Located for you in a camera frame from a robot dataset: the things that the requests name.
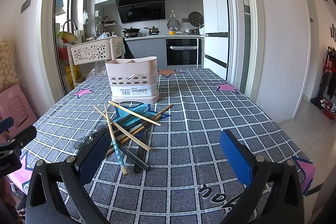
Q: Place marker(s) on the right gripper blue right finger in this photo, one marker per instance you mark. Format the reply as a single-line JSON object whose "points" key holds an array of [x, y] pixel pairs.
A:
{"points": [[239, 157]]}

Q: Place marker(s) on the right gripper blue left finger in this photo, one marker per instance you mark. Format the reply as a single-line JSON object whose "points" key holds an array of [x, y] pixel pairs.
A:
{"points": [[91, 152]]}

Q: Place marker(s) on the black handled translucent spoon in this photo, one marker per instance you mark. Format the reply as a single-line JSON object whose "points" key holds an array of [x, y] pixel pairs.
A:
{"points": [[131, 155]]}

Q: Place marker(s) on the blue patterned wooden chopstick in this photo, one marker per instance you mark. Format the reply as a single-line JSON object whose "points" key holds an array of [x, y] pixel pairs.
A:
{"points": [[115, 145]]}

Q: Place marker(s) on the plain wooden chopstick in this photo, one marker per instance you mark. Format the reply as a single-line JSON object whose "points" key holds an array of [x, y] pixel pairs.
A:
{"points": [[126, 133]]}

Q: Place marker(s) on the light wooden chopstick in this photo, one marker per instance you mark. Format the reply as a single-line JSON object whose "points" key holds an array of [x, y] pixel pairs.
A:
{"points": [[134, 114]]}

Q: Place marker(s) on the chrome kitchen faucet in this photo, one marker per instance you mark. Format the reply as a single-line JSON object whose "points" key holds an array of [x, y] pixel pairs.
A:
{"points": [[70, 25]]}

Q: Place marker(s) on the pink folding stool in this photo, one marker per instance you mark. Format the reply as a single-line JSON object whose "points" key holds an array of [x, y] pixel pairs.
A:
{"points": [[14, 104]]}

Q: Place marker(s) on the grey checked tablecloth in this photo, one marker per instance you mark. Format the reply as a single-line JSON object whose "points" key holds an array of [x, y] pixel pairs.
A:
{"points": [[190, 179]]}

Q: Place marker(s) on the pink plastic utensil holder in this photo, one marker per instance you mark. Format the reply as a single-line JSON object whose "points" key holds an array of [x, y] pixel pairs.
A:
{"points": [[133, 80]]}

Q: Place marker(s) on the beige plastic storage cart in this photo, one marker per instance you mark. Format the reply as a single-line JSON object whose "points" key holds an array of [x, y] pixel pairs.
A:
{"points": [[106, 49]]}

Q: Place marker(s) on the black built-in oven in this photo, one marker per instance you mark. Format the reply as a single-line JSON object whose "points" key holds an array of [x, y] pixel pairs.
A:
{"points": [[181, 52]]}

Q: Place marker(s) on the black wok on stove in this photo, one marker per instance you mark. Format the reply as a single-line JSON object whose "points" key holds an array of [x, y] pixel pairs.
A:
{"points": [[131, 32]]}

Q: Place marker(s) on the black pot on stove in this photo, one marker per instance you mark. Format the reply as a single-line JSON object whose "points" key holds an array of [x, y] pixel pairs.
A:
{"points": [[152, 31]]}

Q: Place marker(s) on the white refrigerator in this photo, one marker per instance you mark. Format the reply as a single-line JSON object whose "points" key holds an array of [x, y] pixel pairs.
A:
{"points": [[216, 42]]}

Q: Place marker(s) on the black range hood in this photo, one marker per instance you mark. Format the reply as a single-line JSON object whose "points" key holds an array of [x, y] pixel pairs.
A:
{"points": [[140, 10]]}

